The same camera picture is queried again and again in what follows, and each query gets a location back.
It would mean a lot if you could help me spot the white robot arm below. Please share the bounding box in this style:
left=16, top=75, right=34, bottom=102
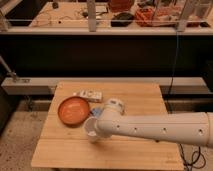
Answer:
left=95, top=99, right=213, bottom=148

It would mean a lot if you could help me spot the blue sponge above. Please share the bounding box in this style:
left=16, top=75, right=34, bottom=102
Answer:
left=91, top=107, right=102, bottom=117

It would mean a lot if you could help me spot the orange plate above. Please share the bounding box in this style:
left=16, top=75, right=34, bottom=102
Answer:
left=58, top=96, right=90, bottom=126

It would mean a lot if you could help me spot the black pouch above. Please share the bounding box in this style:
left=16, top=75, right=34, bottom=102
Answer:
left=111, top=12, right=134, bottom=27

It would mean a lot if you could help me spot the red bowl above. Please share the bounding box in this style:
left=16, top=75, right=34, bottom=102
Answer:
left=108, top=0, right=134, bottom=12

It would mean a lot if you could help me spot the white ceramic cup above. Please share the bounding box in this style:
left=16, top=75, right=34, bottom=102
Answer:
left=83, top=117, right=99, bottom=143

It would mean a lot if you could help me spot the black floor cable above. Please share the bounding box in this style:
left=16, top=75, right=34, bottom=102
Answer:
left=178, top=143, right=208, bottom=171

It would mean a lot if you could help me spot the grey metal beam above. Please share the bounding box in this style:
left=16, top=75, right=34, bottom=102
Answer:
left=0, top=77, right=209, bottom=95

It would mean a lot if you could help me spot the white flat box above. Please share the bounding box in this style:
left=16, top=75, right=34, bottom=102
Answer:
left=73, top=90, right=103, bottom=103

